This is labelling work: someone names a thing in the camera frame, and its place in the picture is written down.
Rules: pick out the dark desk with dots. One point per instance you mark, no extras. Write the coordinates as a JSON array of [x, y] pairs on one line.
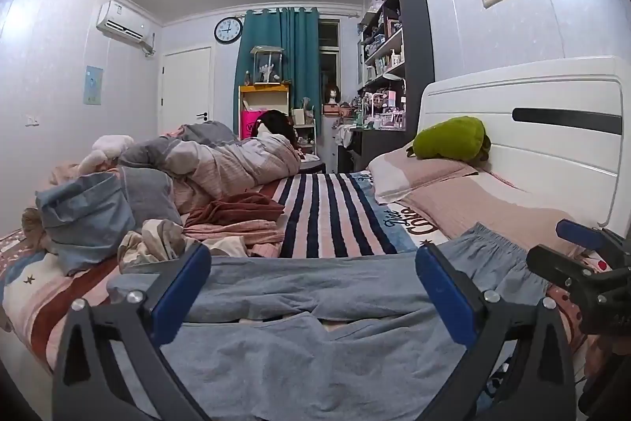
[[374, 149]]

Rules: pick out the beige patterned garment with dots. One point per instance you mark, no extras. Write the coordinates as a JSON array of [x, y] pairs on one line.
[[153, 238]]

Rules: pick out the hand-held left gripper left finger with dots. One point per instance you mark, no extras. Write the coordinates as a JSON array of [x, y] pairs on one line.
[[180, 293]]

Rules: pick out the grey pillow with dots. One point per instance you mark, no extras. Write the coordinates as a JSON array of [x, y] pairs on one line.
[[148, 194]]

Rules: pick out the white air conditioner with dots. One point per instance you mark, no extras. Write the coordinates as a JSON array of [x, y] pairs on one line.
[[123, 24]]

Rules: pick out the blue-grey pants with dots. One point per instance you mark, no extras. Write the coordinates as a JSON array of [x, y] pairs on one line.
[[315, 352]]

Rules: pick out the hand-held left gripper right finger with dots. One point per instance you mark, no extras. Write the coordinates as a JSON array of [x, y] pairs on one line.
[[443, 293]]

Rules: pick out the white wall switch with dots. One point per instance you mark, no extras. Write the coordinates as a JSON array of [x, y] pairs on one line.
[[32, 120]]

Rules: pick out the pink grey quilt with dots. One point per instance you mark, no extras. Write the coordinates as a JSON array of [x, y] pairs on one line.
[[222, 164]]

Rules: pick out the printed bed sheet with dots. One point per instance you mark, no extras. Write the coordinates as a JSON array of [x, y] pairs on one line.
[[29, 288]]

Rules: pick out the teal curtain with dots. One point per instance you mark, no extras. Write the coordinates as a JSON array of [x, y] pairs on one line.
[[300, 56]]

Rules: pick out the pink checked garment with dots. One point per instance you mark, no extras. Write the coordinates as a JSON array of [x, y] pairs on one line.
[[246, 236]]

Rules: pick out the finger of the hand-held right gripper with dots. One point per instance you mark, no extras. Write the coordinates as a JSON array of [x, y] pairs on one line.
[[557, 265], [574, 231]]

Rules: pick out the glass display case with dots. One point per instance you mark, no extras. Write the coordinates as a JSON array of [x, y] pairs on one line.
[[268, 66]]

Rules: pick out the round black wall clock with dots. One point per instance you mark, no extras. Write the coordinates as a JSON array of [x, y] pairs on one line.
[[228, 30]]

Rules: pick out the light blue wall poster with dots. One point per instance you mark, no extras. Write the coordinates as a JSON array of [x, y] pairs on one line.
[[93, 84]]

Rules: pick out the window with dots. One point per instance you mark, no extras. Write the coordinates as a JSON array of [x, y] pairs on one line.
[[329, 51]]

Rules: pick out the black white plush toy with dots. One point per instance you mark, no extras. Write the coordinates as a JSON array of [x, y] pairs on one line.
[[276, 122]]

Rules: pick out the yellow shelf unit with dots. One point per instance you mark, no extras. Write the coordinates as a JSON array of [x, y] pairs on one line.
[[263, 91]]

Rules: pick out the pale pink plush toy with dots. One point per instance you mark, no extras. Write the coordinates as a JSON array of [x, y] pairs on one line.
[[106, 149]]

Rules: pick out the white bed headboard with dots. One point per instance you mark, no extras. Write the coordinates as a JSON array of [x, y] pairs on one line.
[[557, 154]]

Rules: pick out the rust red garment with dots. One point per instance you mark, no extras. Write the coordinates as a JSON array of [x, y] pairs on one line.
[[236, 206]]

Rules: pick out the blue-grey cloth bundle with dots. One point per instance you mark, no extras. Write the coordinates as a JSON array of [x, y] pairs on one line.
[[84, 219]]

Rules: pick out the green plush toy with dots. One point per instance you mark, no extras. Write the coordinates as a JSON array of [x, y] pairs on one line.
[[448, 137]]

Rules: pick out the wig on mannequin head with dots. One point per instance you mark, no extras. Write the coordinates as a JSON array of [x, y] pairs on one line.
[[333, 93]]

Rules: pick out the white door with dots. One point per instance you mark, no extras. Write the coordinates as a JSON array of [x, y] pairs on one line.
[[187, 85]]

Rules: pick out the striped pink navy blanket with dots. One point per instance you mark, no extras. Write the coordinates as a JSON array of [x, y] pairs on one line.
[[335, 214]]

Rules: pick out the pink white pillow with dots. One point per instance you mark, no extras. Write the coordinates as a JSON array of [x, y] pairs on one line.
[[414, 174]]

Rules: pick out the pink bag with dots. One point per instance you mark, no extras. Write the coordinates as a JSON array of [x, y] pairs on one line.
[[249, 125]]

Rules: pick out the dark tall bookshelf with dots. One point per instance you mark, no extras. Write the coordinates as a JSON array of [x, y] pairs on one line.
[[416, 56]]

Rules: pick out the white trolley shelf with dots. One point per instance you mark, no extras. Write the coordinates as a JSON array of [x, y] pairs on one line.
[[303, 130]]

